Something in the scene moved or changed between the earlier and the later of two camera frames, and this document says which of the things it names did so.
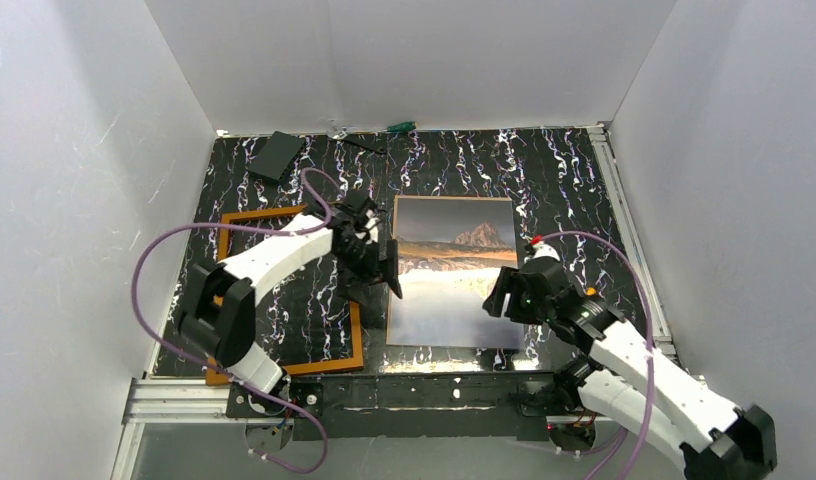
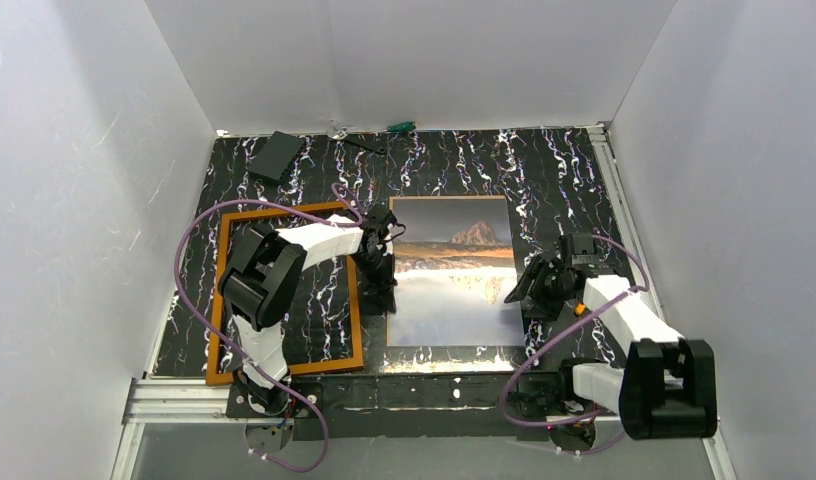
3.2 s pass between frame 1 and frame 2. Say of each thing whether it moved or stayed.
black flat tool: stayed
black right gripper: moved
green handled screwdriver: stayed
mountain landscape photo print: stayed
